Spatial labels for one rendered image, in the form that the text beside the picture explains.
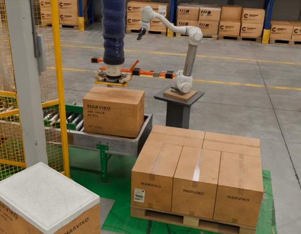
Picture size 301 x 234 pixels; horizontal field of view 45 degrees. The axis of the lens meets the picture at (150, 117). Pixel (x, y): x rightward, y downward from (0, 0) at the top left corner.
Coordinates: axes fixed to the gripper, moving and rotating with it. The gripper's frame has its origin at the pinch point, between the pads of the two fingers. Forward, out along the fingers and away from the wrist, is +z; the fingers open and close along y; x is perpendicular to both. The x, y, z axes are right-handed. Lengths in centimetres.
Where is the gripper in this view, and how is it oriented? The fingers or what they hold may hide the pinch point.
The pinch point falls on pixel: (138, 37)
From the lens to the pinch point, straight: 401.0
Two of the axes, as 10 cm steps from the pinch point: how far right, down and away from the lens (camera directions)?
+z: -2.0, 5.7, -8.0
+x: -9.5, -3.0, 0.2
